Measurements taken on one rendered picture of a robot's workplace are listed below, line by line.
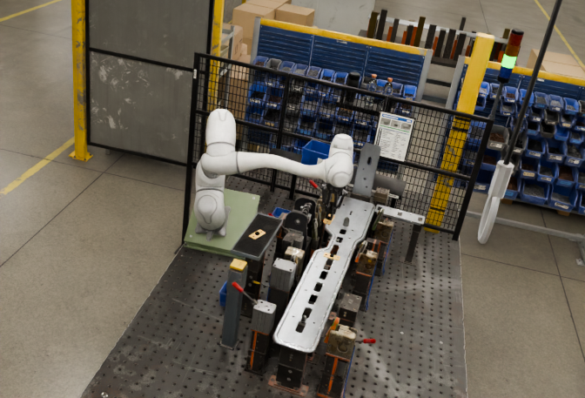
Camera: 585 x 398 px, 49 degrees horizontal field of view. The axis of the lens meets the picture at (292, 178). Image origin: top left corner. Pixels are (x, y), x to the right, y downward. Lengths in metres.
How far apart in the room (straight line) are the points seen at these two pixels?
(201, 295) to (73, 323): 1.17
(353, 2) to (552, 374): 6.66
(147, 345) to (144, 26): 3.08
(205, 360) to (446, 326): 1.28
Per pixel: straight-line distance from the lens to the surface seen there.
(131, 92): 5.72
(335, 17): 9.98
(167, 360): 3.02
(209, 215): 3.45
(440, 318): 3.58
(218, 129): 2.99
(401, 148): 4.02
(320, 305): 2.93
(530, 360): 4.70
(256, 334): 2.85
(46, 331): 4.26
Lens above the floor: 2.81
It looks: 27 degrees down
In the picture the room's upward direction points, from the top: 9 degrees clockwise
